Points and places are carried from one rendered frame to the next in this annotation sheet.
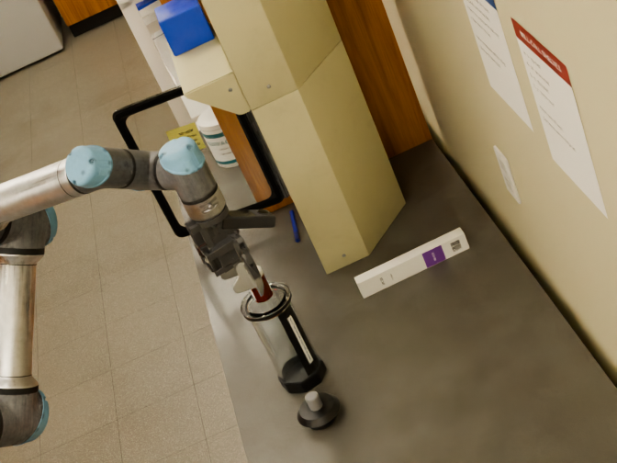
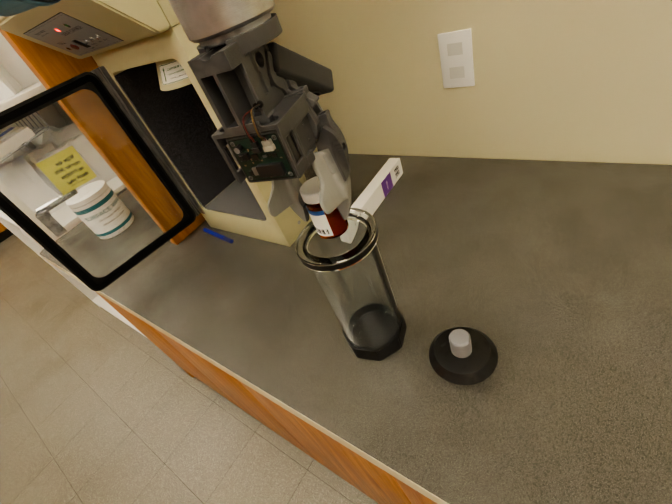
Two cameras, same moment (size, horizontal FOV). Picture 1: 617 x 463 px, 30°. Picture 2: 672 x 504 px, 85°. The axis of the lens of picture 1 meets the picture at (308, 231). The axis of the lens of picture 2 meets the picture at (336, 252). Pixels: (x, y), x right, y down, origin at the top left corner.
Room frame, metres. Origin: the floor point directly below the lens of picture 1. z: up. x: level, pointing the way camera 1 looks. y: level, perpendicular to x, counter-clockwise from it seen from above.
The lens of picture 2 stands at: (1.62, 0.39, 1.45)
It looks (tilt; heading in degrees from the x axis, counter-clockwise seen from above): 39 degrees down; 319
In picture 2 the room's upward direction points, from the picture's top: 23 degrees counter-clockwise
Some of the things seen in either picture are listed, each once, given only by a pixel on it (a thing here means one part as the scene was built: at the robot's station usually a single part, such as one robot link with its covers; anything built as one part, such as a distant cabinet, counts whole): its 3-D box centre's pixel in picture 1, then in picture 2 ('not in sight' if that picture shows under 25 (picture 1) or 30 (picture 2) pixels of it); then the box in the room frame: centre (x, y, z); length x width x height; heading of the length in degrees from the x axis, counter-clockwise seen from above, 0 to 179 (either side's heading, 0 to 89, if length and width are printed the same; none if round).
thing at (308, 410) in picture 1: (317, 407); (461, 350); (1.76, 0.13, 0.97); 0.09 x 0.09 x 0.07
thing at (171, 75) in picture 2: not in sight; (192, 57); (2.36, -0.10, 1.34); 0.18 x 0.18 x 0.05
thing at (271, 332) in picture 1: (284, 336); (357, 288); (1.90, 0.14, 1.06); 0.11 x 0.11 x 0.21
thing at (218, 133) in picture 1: (200, 157); (94, 190); (2.55, 0.17, 1.19); 0.30 x 0.01 x 0.40; 80
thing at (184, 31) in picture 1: (184, 23); not in sight; (2.47, 0.06, 1.56); 0.10 x 0.10 x 0.09; 0
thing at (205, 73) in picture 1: (207, 74); (75, 24); (2.38, 0.06, 1.46); 0.32 x 0.12 x 0.10; 0
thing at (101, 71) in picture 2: (260, 136); (156, 151); (2.52, 0.01, 1.19); 0.03 x 0.02 x 0.39; 0
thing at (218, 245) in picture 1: (218, 237); (264, 105); (1.90, 0.16, 1.35); 0.09 x 0.08 x 0.12; 105
